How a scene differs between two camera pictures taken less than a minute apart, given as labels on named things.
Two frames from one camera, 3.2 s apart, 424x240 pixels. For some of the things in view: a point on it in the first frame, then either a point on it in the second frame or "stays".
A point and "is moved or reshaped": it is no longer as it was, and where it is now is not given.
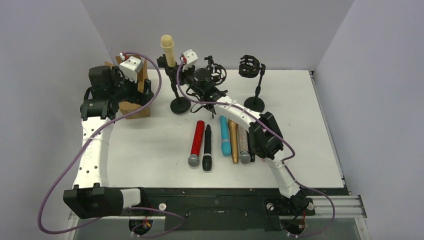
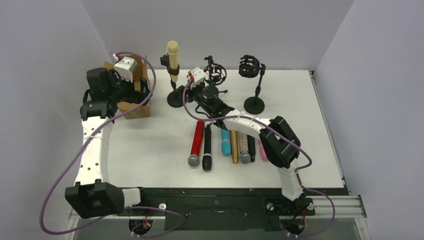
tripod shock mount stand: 203,86 stays
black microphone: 207,162 stays
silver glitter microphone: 245,157 stays
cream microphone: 167,43 is moved or reshaped
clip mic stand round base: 180,105 is moved or reshaped
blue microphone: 225,138 stays
